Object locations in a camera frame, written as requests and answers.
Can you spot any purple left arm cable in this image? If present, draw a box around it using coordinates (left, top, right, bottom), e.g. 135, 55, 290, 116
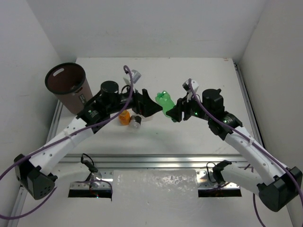
0, 65, 134, 220

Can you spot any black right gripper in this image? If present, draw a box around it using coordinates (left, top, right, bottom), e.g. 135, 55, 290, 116
167, 91, 212, 121

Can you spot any brown plastic waste bin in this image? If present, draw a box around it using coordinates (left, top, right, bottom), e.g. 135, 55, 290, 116
45, 62, 93, 114

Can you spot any small orange juice bottle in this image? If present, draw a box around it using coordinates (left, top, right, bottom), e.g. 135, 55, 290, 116
118, 110, 131, 125

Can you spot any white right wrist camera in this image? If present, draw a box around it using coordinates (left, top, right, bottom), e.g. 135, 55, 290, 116
182, 80, 199, 102

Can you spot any aluminium left side rail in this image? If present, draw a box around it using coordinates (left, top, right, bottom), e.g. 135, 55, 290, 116
8, 101, 63, 227

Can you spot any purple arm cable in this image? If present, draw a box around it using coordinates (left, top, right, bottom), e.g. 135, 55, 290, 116
0, 65, 134, 220
188, 79, 303, 227

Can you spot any aluminium rail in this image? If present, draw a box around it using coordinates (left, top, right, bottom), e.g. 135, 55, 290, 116
56, 153, 254, 190
8, 101, 63, 227
233, 62, 264, 146

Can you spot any aluminium right side rail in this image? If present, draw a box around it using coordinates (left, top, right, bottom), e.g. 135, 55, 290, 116
233, 62, 264, 146

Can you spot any crushed green bottle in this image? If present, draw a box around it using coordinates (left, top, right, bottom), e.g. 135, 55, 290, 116
155, 90, 175, 118

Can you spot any clear bottle black label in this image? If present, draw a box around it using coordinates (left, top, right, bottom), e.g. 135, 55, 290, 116
129, 115, 142, 129

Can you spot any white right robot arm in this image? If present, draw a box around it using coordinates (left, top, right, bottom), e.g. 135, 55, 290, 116
166, 89, 303, 212

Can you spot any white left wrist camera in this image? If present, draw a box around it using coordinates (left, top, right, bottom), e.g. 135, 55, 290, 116
123, 70, 142, 86

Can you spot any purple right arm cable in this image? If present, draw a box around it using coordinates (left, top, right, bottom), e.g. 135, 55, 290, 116
188, 79, 303, 227

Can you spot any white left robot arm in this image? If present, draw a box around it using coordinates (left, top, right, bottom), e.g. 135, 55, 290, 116
14, 81, 162, 200

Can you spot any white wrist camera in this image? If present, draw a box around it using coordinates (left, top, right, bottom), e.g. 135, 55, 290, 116
123, 70, 142, 86
182, 80, 199, 102

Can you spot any aluminium front rail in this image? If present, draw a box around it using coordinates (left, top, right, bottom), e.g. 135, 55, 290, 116
56, 153, 254, 190

